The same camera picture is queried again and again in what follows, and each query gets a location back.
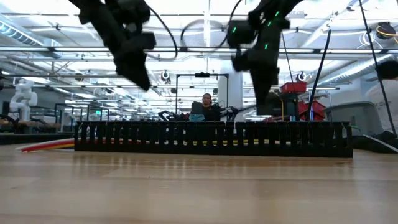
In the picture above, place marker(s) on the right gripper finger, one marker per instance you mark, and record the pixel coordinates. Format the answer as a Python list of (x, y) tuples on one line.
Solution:
[(259, 87), (272, 81)]

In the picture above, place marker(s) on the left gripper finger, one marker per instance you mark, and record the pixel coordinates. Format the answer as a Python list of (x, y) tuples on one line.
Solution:
[(143, 74), (127, 67)]

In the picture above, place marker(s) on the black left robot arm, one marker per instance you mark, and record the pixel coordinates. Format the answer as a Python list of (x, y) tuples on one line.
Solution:
[(93, 12)]

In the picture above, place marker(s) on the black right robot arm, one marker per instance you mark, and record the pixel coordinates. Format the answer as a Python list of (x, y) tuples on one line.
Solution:
[(280, 7)]

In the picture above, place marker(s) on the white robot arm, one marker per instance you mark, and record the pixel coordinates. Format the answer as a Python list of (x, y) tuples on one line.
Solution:
[(23, 99)]

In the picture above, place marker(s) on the small red bin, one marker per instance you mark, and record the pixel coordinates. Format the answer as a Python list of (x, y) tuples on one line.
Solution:
[(293, 88)]

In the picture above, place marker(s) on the black monitor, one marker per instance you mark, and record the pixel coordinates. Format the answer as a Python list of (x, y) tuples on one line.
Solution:
[(289, 107)]

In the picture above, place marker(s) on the large red bin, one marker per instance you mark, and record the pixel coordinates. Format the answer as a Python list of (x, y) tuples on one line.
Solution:
[(317, 110)]

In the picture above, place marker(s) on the person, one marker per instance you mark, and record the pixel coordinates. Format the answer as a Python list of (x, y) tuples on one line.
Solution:
[(211, 113)]

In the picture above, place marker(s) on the long ceiling light bar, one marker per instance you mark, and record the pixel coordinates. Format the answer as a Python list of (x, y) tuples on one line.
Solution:
[(192, 49)]

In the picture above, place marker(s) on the teal bin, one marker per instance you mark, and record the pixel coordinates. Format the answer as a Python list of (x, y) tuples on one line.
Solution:
[(197, 118)]

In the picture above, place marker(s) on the grey office chair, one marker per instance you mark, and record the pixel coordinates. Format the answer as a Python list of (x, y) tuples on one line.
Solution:
[(342, 113)]

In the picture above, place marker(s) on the black grey work glove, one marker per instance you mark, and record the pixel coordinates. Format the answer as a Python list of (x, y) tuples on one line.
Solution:
[(373, 147)]

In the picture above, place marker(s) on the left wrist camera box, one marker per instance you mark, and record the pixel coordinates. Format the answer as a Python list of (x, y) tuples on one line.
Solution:
[(144, 40)]

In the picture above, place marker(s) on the black gantry frame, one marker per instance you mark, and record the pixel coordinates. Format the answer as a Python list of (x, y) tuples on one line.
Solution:
[(202, 75)]

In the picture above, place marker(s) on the silver ventilation duct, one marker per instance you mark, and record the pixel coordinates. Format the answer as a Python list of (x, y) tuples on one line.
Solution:
[(357, 70)]

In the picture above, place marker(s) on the black aluminium table frame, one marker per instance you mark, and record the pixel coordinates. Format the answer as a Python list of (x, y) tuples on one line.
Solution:
[(37, 138)]

